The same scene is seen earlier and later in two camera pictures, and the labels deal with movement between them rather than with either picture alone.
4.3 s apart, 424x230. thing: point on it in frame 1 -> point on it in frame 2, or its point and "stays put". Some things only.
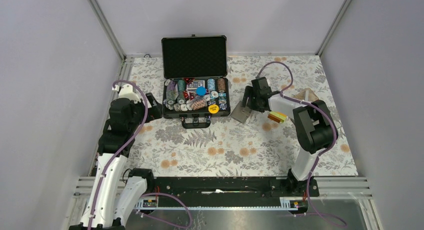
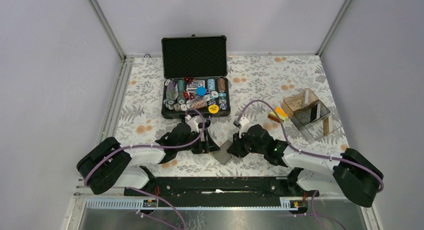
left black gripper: x=155 y=111 -> x=206 y=146
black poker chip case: x=195 y=85 stays put
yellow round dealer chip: x=213 y=108 stays put
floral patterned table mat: x=246 y=143 stays put
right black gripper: x=249 y=92 -> x=236 y=148
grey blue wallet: x=240 y=113 -> x=223 y=156
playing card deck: x=192 y=86 stays put
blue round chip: x=201 y=90 stays put
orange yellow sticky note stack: x=277 y=117 stays put
